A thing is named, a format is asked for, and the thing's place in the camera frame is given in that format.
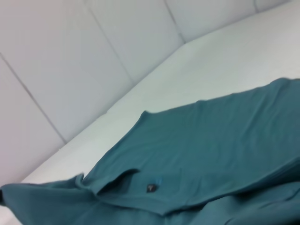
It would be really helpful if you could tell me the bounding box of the teal t-shirt with FREE print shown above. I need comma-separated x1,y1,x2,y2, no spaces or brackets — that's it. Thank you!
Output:
0,77,300,225

